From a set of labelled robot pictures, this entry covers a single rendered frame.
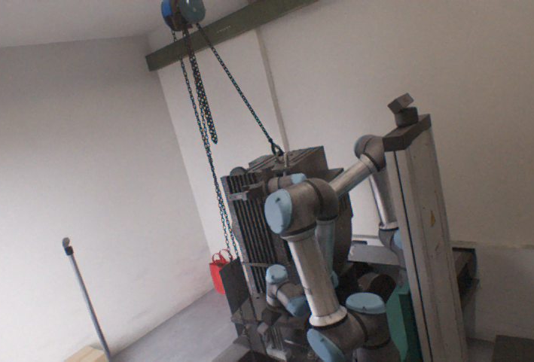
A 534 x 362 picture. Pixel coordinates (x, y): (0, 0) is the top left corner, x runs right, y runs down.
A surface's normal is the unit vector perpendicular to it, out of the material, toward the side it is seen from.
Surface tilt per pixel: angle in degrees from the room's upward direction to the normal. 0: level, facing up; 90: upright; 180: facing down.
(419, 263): 90
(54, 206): 90
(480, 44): 90
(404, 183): 90
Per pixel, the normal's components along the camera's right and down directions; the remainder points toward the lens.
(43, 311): 0.71, -0.05
